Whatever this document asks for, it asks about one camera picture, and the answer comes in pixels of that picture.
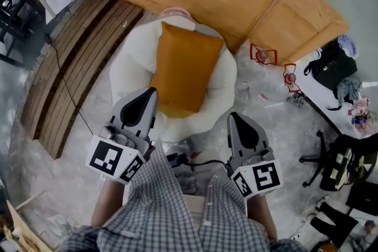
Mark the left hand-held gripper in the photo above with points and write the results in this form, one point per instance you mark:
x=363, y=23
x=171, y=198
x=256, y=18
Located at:
x=103, y=156

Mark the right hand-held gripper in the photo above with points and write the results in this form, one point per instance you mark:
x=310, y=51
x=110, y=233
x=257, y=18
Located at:
x=260, y=177

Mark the orange pillow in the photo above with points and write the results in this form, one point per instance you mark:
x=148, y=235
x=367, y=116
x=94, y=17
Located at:
x=186, y=68

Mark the person's left forearm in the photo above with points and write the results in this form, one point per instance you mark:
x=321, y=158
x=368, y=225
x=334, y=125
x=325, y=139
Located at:
x=106, y=203

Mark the person's right forearm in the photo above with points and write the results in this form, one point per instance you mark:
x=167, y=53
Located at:
x=261, y=215

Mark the white beanbag chair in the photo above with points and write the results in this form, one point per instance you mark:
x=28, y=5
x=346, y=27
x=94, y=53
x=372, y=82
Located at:
x=130, y=76

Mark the mustard yellow seat pad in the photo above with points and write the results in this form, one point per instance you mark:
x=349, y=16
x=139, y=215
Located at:
x=177, y=114

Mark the dark waist connector box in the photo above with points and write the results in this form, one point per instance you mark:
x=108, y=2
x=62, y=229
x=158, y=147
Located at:
x=176, y=160

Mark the metal key bunch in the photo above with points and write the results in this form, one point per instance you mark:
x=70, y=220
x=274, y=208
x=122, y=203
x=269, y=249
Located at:
x=295, y=98

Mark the dark wooden slat platform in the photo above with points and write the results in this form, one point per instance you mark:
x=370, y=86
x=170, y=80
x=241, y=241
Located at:
x=76, y=62

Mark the white low bench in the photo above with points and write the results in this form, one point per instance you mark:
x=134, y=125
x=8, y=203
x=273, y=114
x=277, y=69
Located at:
x=319, y=97

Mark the black office chair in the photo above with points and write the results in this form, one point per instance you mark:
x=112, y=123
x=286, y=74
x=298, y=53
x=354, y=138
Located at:
x=339, y=162

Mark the grey plaid shirt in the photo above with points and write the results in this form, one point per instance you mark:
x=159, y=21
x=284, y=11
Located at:
x=159, y=209

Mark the pink round plastic basket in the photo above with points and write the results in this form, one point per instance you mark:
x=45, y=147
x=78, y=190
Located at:
x=175, y=12

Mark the grey crumpled garment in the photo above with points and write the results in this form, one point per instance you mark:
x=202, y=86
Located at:
x=348, y=91

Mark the black backpack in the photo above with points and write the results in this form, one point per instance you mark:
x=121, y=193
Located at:
x=333, y=68

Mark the green blue bottle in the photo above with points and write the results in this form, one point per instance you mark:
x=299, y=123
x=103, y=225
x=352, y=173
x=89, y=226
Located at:
x=359, y=121

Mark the pink label bottle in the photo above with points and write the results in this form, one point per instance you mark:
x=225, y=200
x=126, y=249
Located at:
x=360, y=106

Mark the pale cloth hat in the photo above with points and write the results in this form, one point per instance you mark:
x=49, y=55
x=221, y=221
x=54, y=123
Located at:
x=348, y=47

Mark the light wooden rack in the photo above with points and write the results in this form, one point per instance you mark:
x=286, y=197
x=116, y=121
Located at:
x=20, y=230

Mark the black desk frame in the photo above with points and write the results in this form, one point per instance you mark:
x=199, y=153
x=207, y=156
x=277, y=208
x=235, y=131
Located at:
x=11, y=23

